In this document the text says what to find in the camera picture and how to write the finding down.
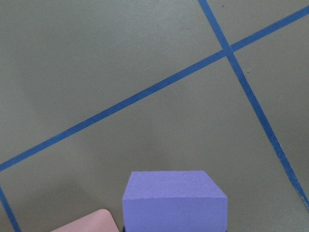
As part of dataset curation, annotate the purple foam block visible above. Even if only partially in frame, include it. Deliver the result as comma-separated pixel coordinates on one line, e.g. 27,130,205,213
122,171,228,232

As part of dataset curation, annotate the pink plastic bin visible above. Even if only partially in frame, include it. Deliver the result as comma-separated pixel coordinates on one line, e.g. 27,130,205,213
53,209,119,232

